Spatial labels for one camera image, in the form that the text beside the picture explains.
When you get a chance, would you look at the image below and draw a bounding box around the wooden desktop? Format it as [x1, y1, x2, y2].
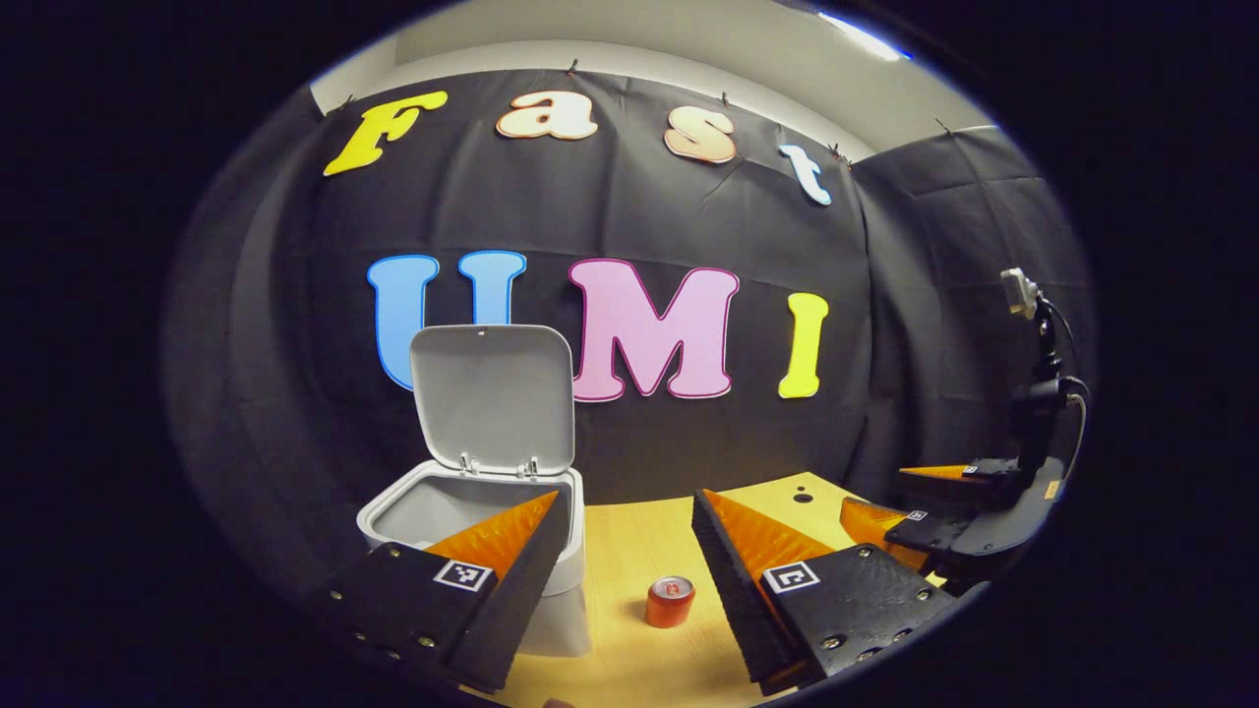
[472, 472, 985, 708]

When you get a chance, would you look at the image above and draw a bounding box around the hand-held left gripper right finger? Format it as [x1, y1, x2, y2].
[691, 489, 970, 694]

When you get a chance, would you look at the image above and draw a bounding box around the white desktop garbage bin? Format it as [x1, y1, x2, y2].
[356, 324, 593, 658]

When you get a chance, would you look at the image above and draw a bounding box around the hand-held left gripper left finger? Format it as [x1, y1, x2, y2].
[313, 489, 571, 695]

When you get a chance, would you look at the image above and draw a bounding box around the red pop can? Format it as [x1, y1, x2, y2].
[645, 575, 696, 629]

